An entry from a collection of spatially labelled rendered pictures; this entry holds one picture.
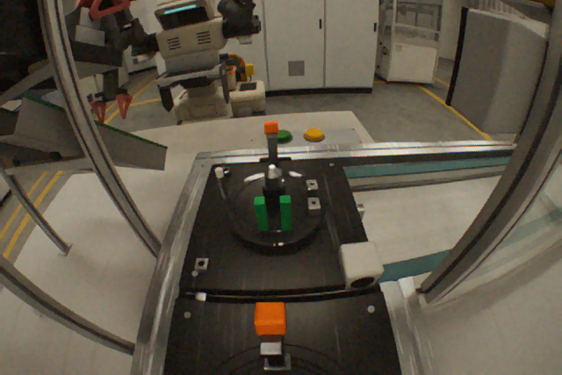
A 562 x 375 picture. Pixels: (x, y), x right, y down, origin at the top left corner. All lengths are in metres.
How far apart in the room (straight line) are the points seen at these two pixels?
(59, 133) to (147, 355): 0.26
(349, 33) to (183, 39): 2.74
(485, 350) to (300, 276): 0.36
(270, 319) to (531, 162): 0.20
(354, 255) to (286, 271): 0.08
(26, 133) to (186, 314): 0.25
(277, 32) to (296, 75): 0.67
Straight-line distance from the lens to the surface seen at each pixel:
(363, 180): 0.45
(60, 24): 0.28
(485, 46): 0.16
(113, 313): 0.48
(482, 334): 0.48
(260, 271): 0.28
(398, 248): 0.39
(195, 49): 0.96
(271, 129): 0.33
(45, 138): 0.29
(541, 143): 0.18
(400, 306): 0.31
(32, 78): 0.32
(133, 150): 0.37
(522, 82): 0.17
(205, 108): 1.02
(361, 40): 3.50
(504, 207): 0.20
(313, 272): 0.28
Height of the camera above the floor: 1.22
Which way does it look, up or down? 37 degrees down
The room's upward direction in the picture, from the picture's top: 3 degrees counter-clockwise
